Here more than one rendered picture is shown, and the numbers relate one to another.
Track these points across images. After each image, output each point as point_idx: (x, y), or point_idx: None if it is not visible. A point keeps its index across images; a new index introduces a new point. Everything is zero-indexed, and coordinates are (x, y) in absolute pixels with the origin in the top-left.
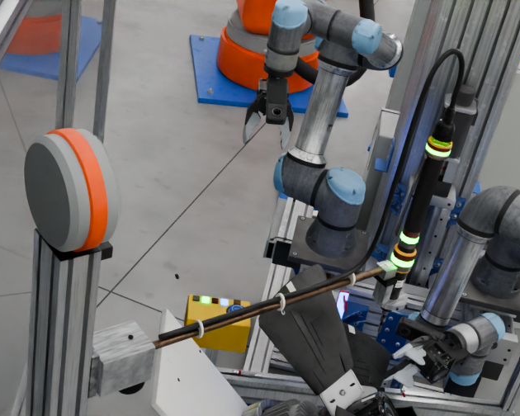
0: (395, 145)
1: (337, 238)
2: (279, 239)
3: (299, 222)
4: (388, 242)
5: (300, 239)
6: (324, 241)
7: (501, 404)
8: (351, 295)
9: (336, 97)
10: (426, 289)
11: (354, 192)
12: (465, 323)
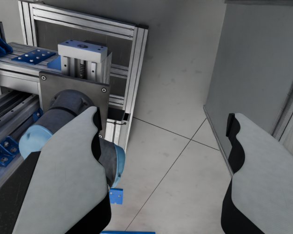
0: None
1: (62, 101)
2: (119, 122)
3: (103, 131)
4: (32, 124)
5: (100, 109)
6: (75, 100)
7: None
8: (60, 73)
9: None
10: (1, 84)
11: (28, 136)
12: None
